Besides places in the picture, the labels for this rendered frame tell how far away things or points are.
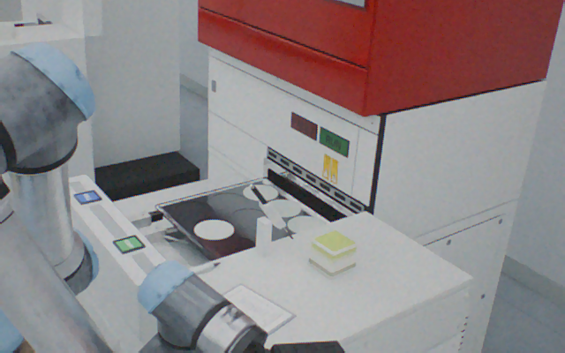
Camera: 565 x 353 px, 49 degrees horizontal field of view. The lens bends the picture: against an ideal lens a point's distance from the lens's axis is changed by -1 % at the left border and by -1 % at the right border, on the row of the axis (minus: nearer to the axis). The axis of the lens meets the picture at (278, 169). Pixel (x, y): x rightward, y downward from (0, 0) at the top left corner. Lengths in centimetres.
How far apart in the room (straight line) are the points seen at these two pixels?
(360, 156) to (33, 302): 101
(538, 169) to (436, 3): 165
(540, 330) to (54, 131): 254
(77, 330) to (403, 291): 74
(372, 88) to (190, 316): 83
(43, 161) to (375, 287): 76
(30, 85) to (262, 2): 107
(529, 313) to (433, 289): 177
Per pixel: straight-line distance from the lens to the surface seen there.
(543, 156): 306
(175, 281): 81
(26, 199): 92
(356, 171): 161
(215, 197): 177
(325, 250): 131
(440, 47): 161
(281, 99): 182
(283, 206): 173
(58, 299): 79
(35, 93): 77
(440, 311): 139
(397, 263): 142
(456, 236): 198
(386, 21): 145
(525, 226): 320
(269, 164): 191
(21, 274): 77
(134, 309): 137
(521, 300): 318
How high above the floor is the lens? 172
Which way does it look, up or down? 25 degrees down
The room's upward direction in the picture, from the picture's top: 3 degrees clockwise
